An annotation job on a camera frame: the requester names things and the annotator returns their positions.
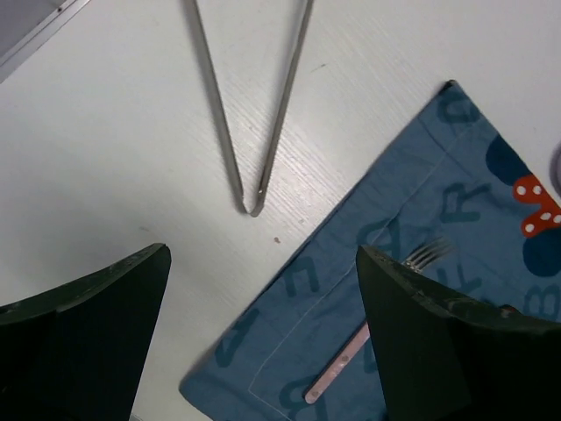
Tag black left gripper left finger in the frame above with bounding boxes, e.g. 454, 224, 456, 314
1, 244, 171, 420

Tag fork with pink handle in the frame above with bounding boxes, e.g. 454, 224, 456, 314
303, 237, 452, 404

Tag blue letter-print placemat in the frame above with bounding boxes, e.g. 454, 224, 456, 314
180, 81, 560, 420

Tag metal serving tongs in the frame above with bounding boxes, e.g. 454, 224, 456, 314
183, 0, 315, 218

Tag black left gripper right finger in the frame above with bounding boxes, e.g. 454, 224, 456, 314
356, 246, 560, 420

